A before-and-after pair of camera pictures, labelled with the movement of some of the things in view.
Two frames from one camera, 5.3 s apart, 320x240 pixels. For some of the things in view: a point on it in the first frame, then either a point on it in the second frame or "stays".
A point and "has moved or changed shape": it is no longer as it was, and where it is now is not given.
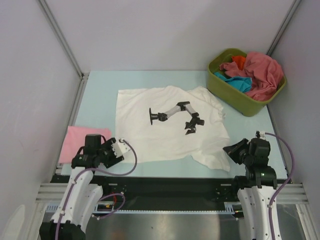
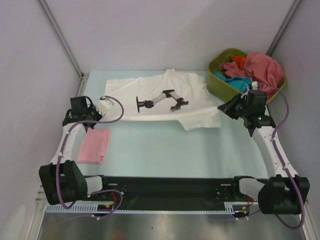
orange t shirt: (240, 60) stays
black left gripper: (113, 159) -> (92, 107)
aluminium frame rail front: (168, 192) stays
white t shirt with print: (169, 124) has moved or changed shape
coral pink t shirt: (265, 73) stays
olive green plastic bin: (237, 100) stays
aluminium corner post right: (283, 28) stays
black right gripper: (231, 150) -> (228, 108)
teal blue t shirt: (243, 84) stays
